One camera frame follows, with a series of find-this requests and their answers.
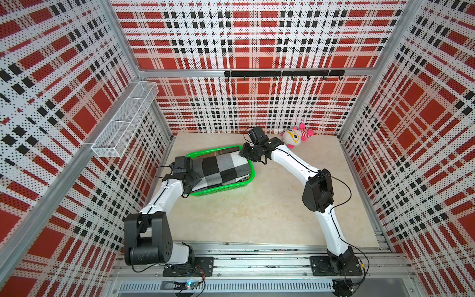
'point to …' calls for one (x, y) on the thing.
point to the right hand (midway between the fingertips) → (244, 152)
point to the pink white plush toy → (293, 137)
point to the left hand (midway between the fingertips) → (197, 179)
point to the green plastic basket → (226, 187)
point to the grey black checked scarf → (220, 169)
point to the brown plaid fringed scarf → (221, 151)
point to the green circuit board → (187, 285)
